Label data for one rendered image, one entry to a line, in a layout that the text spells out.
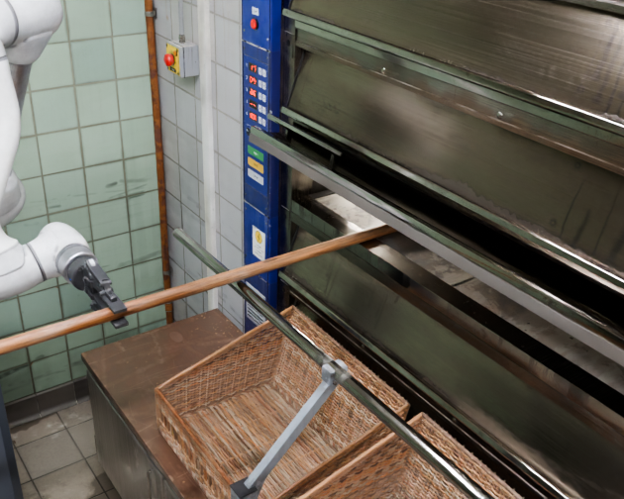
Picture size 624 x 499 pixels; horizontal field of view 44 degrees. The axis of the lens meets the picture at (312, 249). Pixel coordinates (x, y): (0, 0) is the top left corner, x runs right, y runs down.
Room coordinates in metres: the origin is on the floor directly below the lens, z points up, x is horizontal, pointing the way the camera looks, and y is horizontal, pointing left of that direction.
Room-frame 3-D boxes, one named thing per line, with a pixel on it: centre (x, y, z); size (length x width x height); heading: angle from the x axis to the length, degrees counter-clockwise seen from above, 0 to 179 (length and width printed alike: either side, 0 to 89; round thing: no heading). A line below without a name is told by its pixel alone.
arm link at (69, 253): (1.59, 0.56, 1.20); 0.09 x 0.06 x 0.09; 126
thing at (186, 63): (2.51, 0.45, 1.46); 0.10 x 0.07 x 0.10; 36
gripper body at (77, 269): (1.53, 0.52, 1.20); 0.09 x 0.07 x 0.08; 36
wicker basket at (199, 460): (1.62, 0.08, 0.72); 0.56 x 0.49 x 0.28; 36
